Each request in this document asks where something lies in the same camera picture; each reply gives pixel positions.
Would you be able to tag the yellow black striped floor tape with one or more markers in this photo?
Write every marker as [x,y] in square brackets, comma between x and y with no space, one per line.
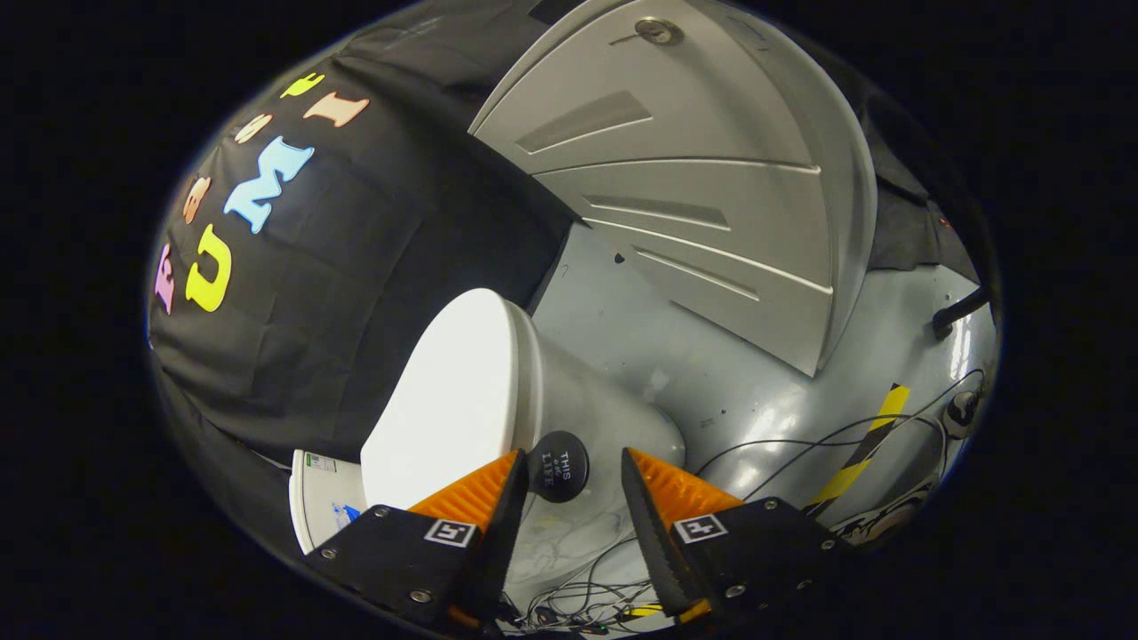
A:
[867,444]

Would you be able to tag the black backdrop cloth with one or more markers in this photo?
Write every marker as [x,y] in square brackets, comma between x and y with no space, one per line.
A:
[356,267]

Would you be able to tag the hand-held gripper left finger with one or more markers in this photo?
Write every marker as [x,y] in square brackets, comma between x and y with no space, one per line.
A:
[502,542]

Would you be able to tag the white drawer cabinet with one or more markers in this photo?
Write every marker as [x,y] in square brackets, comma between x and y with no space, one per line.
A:
[693,196]

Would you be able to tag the black round lift tab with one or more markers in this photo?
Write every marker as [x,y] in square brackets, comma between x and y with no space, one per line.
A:
[558,467]

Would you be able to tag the white toilet with tank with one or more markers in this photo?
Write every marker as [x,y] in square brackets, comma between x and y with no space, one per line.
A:
[605,418]

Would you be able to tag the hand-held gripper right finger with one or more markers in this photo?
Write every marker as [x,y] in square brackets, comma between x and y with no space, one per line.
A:
[653,533]

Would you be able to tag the black bar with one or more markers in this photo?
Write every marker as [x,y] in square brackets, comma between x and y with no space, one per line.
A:
[960,311]

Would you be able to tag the white toilet lid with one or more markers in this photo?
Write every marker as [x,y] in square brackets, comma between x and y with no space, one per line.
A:
[453,391]

